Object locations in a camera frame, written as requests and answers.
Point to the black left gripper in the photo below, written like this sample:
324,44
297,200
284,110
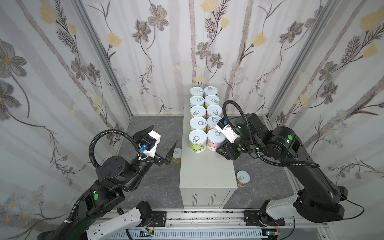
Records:
157,160

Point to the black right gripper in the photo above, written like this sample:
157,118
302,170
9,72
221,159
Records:
223,149

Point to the pink label can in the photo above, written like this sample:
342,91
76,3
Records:
215,139

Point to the orange label can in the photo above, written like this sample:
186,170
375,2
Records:
243,178

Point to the red label can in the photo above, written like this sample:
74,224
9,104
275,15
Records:
212,122

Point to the yellow label can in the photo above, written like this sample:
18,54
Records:
198,123
211,100

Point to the teal brown label can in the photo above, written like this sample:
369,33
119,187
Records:
210,90

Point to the green label can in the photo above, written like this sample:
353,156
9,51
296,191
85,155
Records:
196,91

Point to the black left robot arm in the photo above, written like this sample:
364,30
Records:
116,176

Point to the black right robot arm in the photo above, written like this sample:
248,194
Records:
318,201

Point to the grey metal counter cabinet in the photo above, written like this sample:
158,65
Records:
207,180

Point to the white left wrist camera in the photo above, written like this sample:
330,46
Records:
148,144

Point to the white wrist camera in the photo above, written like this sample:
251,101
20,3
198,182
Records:
224,128
148,144

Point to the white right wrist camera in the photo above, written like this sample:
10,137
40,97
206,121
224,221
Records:
224,128

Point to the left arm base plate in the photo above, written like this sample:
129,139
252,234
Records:
159,219

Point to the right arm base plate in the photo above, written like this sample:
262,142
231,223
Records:
263,220

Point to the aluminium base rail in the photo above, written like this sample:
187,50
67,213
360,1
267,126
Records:
177,218

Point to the white slotted cable duct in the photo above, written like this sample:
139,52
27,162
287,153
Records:
199,234

